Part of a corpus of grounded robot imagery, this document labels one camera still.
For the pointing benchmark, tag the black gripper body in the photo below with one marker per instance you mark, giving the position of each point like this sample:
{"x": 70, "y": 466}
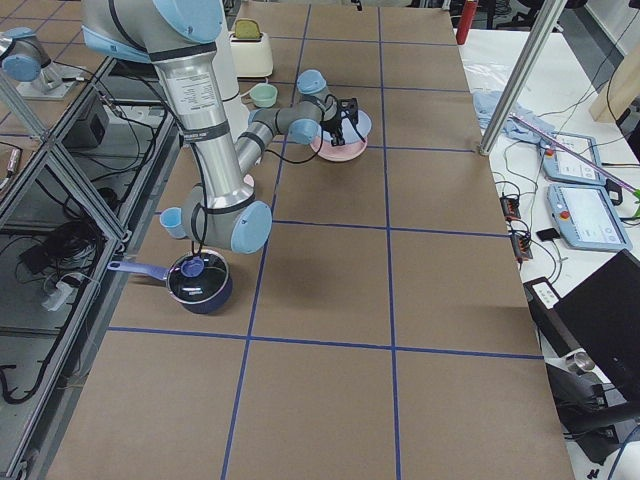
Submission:
{"x": 332, "y": 122}

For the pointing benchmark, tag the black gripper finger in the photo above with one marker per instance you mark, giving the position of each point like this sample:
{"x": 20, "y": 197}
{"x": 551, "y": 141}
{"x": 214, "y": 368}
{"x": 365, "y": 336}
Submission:
{"x": 337, "y": 139}

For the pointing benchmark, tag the blue plate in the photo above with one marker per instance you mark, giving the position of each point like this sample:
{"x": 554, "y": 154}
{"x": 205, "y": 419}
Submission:
{"x": 357, "y": 131}

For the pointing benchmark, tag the pink plate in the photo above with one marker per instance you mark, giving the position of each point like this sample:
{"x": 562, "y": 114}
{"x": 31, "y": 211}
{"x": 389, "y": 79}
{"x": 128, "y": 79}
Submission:
{"x": 338, "y": 154}

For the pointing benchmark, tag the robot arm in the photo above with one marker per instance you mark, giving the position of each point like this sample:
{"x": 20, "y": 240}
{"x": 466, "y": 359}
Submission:
{"x": 180, "y": 39}

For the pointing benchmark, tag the green bowl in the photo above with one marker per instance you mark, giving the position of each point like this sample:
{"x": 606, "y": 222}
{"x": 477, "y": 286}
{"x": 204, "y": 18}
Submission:
{"x": 262, "y": 95}

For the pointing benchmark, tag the pink bowl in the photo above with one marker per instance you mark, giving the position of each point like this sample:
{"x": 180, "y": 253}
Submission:
{"x": 249, "y": 181}

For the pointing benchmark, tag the cream toaster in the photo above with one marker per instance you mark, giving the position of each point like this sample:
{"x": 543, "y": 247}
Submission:
{"x": 251, "y": 49}

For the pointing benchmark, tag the blue cloth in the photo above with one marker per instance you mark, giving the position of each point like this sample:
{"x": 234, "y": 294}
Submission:
{"x": 485, "y": 103}

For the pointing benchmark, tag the clear plastic bag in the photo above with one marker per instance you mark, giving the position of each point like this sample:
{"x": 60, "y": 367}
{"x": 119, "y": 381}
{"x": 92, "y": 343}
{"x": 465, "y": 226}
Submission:
{"x": 486, "y": 76}

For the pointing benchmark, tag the red cylinder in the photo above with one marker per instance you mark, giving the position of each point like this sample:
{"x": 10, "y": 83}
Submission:
{"x": 466, "y": 20}

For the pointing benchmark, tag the light blue cup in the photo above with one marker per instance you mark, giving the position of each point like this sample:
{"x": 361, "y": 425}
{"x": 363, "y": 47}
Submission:
{"x": 171, "y": 220}

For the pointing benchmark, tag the dark blue pot with lid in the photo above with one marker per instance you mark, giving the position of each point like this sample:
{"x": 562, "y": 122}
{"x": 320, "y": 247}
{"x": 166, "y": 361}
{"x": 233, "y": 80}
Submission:
{"x": 201, "y": 283}

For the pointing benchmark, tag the far teach pendant tablet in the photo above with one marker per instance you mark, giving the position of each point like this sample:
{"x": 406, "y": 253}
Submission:
{"x": 560, "y": 166}

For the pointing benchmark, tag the teach pendant tablet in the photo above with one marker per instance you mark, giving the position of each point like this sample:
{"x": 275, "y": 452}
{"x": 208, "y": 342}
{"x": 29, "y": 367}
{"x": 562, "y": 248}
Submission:
{"x": 586, "y": 219}
{"x": 560, "y": 166}

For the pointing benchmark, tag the near teach pendant tablet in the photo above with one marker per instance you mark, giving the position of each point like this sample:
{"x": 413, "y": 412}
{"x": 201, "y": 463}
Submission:
{"x": 586, "y": 219}

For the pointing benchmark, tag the black laptop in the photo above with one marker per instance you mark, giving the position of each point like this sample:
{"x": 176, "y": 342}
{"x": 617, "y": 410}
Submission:
{"x": 600, "y": 315}

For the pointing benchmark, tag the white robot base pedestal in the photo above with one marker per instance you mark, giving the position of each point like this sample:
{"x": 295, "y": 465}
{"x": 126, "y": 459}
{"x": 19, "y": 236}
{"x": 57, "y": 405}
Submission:
{"x": 223, "y": 64}

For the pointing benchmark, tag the aluminium frame post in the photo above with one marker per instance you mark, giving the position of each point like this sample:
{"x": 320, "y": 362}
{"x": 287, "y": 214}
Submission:
{"x": 535, "y": 42}

